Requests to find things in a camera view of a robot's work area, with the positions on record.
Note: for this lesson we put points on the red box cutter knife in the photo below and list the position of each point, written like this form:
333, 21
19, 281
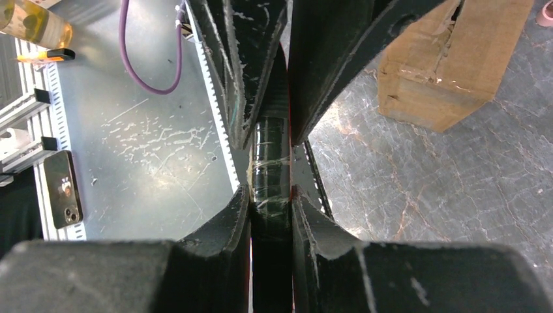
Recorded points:
270, 190

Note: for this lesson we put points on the black smartphone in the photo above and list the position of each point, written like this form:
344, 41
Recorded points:
63, 192

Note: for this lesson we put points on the brown cardboard box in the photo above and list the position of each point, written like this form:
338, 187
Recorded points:
449, 63

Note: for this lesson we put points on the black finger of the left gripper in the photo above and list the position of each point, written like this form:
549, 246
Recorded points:
331, 42
242, 42

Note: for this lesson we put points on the yellow liquid bottle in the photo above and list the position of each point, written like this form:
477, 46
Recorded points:
29, 21

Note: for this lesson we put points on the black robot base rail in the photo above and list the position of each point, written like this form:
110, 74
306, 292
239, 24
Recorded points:
306, 174

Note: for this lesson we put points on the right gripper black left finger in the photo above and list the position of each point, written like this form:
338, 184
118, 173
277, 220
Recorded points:
206, 271

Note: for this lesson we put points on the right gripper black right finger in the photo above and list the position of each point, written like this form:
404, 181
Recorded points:
336, 272

